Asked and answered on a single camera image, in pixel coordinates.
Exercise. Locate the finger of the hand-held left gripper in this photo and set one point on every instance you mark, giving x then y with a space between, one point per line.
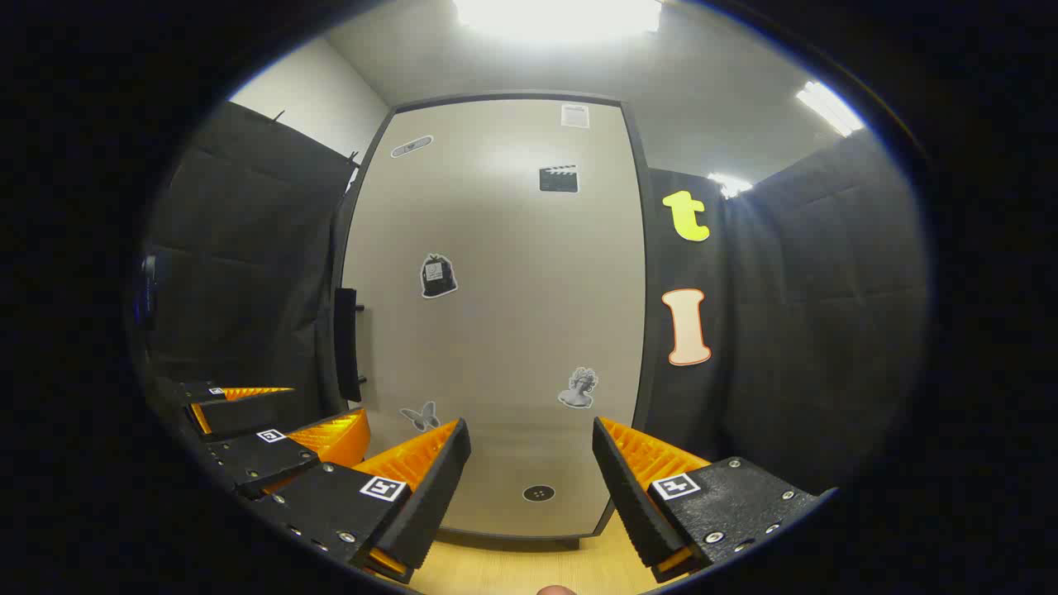
248 416
264 463

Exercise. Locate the light grey cabinet door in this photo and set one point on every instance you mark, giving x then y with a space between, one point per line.
496 289

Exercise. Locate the grey cabinet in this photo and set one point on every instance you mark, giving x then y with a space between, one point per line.
650 330

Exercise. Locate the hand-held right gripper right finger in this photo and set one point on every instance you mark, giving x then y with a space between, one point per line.
628 496

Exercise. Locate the black backdrop cloth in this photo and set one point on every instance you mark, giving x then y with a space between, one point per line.
826 314

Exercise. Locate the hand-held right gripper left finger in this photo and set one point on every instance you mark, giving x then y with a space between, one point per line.
430 496

